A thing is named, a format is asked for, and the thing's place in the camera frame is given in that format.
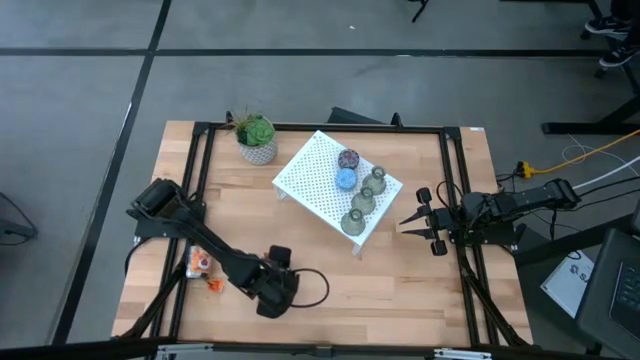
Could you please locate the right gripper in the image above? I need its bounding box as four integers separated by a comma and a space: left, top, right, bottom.
398, 186, 454, 257

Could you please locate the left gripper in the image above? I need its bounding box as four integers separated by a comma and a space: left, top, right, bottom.
239, 243, 302, 320

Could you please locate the silver tin candle can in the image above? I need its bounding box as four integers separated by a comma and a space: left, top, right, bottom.
184, 244, 212, 280

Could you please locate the blue patterned round tin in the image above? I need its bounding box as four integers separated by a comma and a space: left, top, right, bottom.
334, 167, 359, 192

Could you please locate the purple patterned round tin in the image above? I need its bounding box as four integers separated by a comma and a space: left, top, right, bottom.
337, 148, 361, 171

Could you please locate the white perforated shelf riser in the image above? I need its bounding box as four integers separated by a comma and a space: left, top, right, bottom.
271, 129, 405, 257

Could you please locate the black box behind table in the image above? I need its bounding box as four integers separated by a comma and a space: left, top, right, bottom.
327, 106, 384, 126

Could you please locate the black desk bar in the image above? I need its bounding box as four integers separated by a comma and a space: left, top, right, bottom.
513, 213, 640, 269

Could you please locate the white printed paper sheet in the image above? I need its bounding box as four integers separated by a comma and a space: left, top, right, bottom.
539, 249, 596, 320

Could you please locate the potted green succulent plant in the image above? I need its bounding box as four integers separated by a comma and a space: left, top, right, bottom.
228, 107, 280, 167

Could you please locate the black laptop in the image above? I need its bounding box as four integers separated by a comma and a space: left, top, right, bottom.
574, 202, 640, 359

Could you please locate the black aluminium crossbeam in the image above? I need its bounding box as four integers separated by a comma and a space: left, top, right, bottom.
0, 335, 640, 360

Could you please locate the black stand leg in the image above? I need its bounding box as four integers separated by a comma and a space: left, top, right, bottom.
407, 0, 431, 24

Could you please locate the person's foot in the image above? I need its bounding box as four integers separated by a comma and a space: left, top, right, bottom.
583, 14, 634, 36
598, 44, 640, 69

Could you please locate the dark chair base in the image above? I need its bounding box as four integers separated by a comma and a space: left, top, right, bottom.
0, 192, 39, 246

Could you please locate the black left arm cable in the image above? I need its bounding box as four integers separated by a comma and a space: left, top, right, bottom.
289, 267, 331, 309

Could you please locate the black aluminium table frame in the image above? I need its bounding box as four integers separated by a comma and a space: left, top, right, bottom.
112, 112, 534, 349

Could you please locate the silver metal bracket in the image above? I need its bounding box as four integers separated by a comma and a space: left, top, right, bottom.
155, 342, 215, 360
433, 347, 494, 360

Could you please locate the yellow extension cord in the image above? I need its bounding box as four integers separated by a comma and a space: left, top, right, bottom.
517, 127, 640, 180

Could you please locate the black power cable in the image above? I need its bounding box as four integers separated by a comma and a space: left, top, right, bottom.
494, 169, 640, 241

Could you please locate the black desk leg frame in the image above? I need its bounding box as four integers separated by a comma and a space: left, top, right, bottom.
541, 0, 640, 136

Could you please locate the thick white cable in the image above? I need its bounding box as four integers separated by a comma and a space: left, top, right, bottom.
572, 154, 640, 192

